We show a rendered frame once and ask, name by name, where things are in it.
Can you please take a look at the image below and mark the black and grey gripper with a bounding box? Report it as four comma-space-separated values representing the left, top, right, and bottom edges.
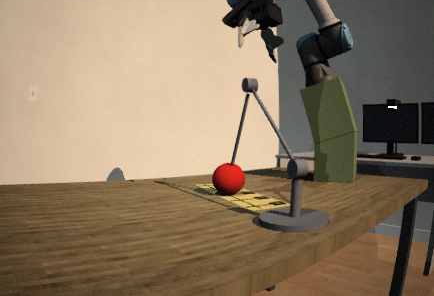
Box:
237, 0, 284, 63

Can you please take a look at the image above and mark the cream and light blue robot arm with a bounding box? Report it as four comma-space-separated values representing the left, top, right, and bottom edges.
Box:
222, 0, 353, 87

